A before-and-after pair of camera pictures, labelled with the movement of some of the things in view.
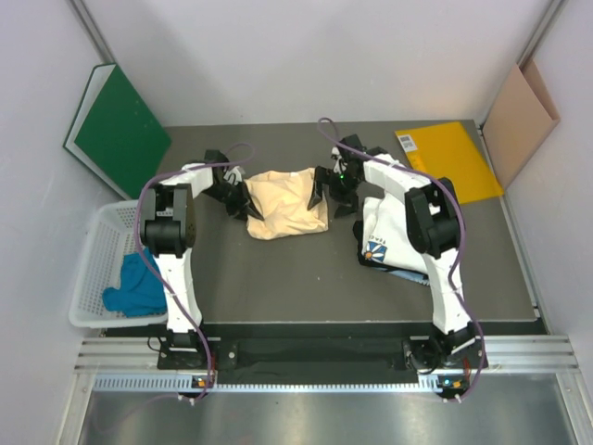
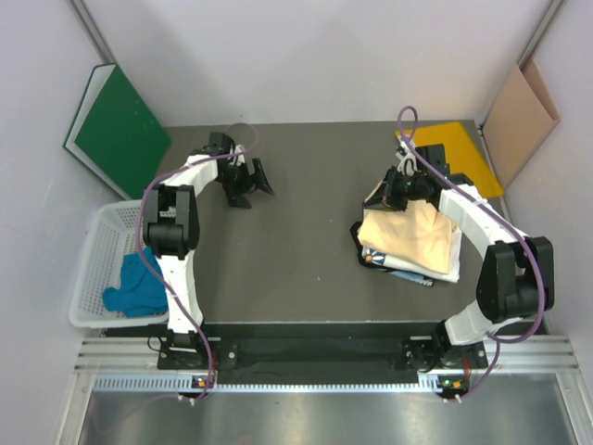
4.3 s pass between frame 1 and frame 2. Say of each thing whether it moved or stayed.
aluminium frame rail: stayed
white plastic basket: stayed
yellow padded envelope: stayed
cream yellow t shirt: moved
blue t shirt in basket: stayed
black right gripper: moved
